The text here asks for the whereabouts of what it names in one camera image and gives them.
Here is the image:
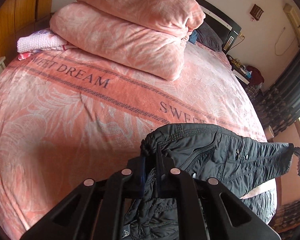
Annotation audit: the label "wooden wardrobe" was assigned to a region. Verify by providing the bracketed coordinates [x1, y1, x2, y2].
[0, 0, 52, 63]

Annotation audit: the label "black bed headboard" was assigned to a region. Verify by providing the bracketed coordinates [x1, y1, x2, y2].
[196, 0, 242, 54]

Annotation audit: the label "black pants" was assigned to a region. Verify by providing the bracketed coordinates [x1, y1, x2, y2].
[123, 124, 294, 239]

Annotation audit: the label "dark patterned curtain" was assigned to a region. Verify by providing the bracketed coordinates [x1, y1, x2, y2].
[253, 50, 300, 135]

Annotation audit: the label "white pink knitted cloth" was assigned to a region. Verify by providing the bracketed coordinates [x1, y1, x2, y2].
[17, 29, 76, 61]

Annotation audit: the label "dark red garment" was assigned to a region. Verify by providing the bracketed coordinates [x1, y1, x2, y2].
[246, 66, 264, 85]

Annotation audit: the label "beige wall air conditioner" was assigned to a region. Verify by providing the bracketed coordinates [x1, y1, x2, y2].
[283, 3, 300, 46]

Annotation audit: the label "white bedside table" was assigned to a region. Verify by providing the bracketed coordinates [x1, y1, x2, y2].
[226, 55, 250, 85]

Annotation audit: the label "dark grey pillow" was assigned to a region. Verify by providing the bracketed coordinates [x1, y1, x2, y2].
[196, 22, 223, 52]

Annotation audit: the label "pink floral bed blanket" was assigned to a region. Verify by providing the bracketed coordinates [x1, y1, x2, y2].
[0, 44, 266, 239]

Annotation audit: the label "blue cloth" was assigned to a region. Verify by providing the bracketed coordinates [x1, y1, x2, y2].
[189, 30, 198, 44]

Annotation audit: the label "wall power cable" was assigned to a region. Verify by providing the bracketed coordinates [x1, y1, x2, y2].
[274, 26, 299, 56]

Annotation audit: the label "brown wall ornament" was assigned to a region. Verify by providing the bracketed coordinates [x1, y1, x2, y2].
[250, 4, 264, 21]

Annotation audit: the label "folded pink quilt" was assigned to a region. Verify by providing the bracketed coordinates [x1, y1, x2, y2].
[50, 0, 205, 81]

